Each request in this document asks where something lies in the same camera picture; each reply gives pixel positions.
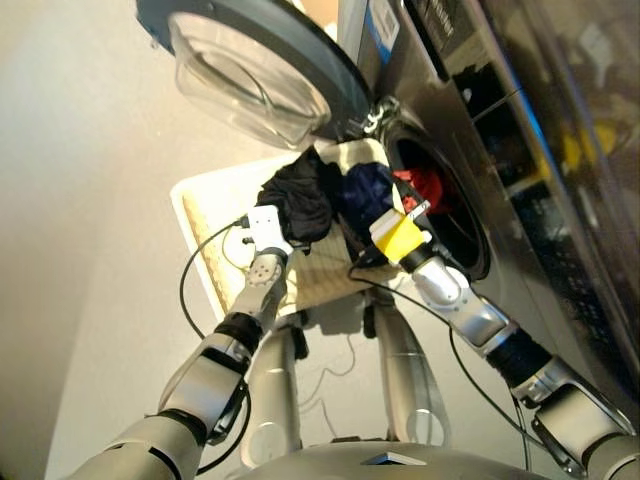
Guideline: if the blue white energy label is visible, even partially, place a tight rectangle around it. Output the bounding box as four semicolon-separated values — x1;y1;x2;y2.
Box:
364;0;401;66

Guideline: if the orange red garment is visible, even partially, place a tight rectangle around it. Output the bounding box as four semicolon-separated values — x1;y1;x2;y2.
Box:
391;167;447;215

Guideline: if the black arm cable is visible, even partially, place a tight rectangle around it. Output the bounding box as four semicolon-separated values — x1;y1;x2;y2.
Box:
178;216;254;476
347;264;534;474

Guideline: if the black garment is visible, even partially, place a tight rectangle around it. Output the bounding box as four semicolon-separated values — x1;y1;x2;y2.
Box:
256;146;344;245

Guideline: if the silver robot leg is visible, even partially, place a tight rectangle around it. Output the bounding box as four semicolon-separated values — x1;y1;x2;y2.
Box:
372;292;452;449
239;322;305;470

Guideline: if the black stacked dryer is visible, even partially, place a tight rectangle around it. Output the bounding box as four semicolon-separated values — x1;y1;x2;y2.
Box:
482;0;640;321

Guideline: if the blue garment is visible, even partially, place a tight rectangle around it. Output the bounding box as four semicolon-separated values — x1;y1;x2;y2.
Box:
338;161;401;234

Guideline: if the thin grey floor cable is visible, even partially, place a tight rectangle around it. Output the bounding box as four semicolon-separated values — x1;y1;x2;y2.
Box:
299;337;357;439

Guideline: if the grey robot torso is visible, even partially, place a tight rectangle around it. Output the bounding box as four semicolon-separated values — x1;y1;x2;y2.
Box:
239;438;551;480

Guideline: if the round washing machine door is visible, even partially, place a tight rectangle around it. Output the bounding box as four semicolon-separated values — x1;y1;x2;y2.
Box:
134;0;375;151

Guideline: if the grey washing machine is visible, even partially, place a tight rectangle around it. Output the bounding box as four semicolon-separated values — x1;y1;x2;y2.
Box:
337;0;640;416

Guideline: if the pale woven laundry basket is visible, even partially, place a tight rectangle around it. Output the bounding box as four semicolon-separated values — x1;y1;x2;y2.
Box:
168;138;399;322

